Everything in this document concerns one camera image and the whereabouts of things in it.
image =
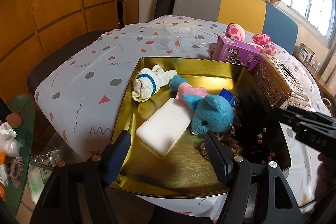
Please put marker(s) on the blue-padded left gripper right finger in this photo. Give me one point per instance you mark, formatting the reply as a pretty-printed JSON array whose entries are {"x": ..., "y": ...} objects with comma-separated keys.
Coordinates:
[{"x": 220, "y": 157}]

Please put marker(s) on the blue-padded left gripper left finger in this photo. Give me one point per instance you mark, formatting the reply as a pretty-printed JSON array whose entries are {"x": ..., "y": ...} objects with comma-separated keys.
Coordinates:
[{"x": 117, "y": 152}]

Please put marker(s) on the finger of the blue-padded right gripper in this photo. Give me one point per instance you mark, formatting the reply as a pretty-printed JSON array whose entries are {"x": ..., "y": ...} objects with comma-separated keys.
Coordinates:
[
  {"x": 314, "y": 116},
  {"x": 285, "y": 116}
]

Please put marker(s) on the black hair wig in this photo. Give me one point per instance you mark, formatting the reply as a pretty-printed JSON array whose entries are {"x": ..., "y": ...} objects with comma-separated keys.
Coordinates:
[{"x": 257, "y": 133}]

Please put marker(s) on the white foam block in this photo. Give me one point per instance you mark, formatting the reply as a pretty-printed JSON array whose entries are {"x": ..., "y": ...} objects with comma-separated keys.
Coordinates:
[{"x": 163, "y": 129}]

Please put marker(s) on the blue plush elephant toy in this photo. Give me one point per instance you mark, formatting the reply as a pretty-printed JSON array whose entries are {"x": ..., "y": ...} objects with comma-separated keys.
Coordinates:
[{"x": 211, "y": 112}]

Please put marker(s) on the blue white tissue pack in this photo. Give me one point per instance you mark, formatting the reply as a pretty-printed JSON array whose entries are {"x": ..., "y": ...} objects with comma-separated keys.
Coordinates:
[{"x": 230, "y": 97}]

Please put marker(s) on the white knitted glove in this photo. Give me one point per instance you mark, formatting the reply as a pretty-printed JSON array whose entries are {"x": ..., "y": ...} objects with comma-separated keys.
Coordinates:
[{"x": 149, "y": 81}]

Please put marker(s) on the brown satin scrunchie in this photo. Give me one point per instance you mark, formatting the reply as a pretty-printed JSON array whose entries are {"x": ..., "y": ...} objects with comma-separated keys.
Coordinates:
[{"x": 225, "y": 139}]

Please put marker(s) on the gold metal tray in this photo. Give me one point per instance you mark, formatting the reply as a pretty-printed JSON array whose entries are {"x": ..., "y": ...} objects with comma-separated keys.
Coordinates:
[{"x": 183, "y": 172}]

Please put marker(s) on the patterned white tablecloth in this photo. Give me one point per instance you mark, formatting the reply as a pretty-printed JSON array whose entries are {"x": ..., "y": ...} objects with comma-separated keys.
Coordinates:
[{"x": 81, "y": 97}]

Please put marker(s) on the purple cardboard box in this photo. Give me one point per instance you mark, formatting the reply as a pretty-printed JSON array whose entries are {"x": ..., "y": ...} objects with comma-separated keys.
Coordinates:
[{"x": 236, "y": 52}]

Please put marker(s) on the pink spotted plush toy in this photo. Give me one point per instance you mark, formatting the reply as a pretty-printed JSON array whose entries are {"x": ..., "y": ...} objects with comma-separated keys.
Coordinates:
[{"x": 261, "y": 42}]

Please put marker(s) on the green round side table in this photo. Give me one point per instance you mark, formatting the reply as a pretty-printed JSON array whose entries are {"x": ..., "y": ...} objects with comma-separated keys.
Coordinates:
[{"x": 23, "y": 106}]

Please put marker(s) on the grey yellow blue chair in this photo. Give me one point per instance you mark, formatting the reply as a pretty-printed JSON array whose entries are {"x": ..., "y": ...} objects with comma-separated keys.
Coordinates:
[{"x": 254, "y": 16}]

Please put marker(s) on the wooden wardrobe panels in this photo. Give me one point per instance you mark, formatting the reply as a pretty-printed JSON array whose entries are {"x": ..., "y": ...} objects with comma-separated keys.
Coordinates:
[{"x": 33, "y": 29}]

